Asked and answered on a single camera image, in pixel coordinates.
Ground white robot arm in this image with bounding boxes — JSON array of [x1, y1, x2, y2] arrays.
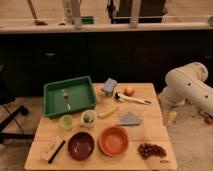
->
[[158, 62, 213, 126]]

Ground orange red bowl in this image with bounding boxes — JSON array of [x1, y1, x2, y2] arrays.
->
[[98, 126, 129, 157]]

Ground dark purple bowl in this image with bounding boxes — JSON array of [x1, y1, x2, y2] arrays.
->
[[68, 132, 95, 161]]

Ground bunch of dark grapes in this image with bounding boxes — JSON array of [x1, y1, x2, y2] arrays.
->
[[138, 143, 167, 159]]

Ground blue grey folded cloth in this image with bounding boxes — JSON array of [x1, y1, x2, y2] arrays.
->
[[117, 112, 142, 126]]

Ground orange fruit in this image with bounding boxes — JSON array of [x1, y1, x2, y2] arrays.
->
[[124, 86, 135, 96]]

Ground blue sponge block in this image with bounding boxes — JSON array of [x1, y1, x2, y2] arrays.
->
[[102, 78, 117, 97]]

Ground white cup with green item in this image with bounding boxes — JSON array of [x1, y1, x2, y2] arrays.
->
[[81, 110, 97, 128]]

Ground light green cup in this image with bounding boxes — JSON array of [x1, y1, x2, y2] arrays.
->
[[59, 115, 72, 130]]

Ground green plastic tray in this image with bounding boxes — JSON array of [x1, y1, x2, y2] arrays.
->
[[44, 76, 97, 119]]

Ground black office chair base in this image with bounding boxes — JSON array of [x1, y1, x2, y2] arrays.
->
[[0, 66, 36, 144]]

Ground white scrub brush black handle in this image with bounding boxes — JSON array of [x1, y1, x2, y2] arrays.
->
[[41, 136, 65, 163]]

